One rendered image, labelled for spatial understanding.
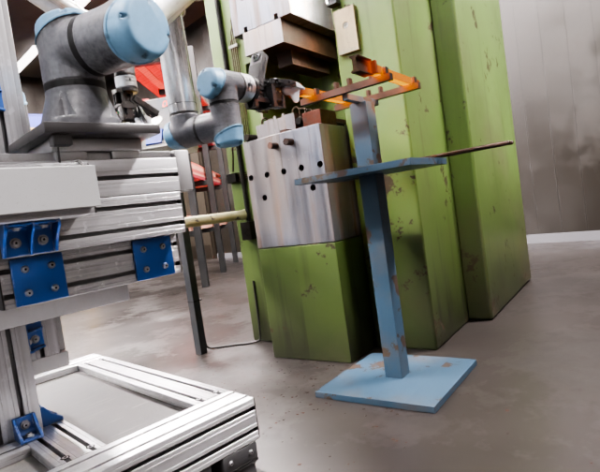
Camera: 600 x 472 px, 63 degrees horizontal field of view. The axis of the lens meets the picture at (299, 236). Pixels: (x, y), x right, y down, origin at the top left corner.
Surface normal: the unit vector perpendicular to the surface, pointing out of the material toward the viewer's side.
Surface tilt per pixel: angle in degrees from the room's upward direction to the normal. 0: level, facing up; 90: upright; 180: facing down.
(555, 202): 90
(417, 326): 90
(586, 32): 90
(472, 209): 90
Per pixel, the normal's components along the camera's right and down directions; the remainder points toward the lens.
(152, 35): 0.87, -0.01
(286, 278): -0.57, 0.12
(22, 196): 0.70, -0.06
